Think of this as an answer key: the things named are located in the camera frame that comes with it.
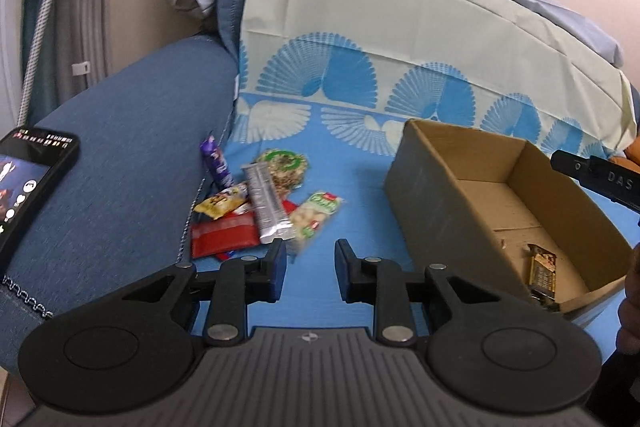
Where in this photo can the purple snack packet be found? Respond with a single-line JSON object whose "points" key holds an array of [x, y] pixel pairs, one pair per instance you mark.
{"points": [[217, 162]]}

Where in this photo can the black smartphone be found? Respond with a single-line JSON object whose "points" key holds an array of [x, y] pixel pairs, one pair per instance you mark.
{"points": [[30, 187]]}

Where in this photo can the blue denim pillow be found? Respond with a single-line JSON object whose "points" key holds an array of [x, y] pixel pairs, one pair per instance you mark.
{"points": [[231, 2]]}

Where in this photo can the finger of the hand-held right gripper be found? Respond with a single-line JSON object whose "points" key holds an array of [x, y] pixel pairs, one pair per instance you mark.
{"points": [[595, 174]]}

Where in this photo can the yellow snack packet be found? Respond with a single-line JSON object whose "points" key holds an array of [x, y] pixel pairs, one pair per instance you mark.
{"points": [[220, 202]]}

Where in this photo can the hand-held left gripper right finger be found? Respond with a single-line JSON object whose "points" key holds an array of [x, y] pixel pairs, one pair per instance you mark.
{"points": [[343, 274]]}

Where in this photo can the red snack packet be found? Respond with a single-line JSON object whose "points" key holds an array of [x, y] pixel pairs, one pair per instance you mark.
{"points": [[220, 238]]}

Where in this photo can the brown gold snack bar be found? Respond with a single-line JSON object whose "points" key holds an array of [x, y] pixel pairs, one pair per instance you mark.
{"points": [[542, 272]]}

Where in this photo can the green peanut packet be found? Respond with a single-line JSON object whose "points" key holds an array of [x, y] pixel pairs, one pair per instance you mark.
{"points": [[317, 214]]}

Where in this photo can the silver snack bar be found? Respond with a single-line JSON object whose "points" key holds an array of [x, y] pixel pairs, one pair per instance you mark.
{"points": [[266, 202]]}

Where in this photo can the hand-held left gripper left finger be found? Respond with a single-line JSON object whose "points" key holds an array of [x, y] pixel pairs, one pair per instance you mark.
{"points": [[278, 274]]}

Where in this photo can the white plastic clip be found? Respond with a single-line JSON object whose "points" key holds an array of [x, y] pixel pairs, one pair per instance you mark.
{"points": [[81, 68]]}

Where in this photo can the brown cardboard box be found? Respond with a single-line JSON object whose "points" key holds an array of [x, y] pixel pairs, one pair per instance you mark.
{"points": [[450, 207]]}

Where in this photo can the round green nut cake packet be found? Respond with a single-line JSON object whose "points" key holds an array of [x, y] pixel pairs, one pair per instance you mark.
{"points": [[286, 167]]}

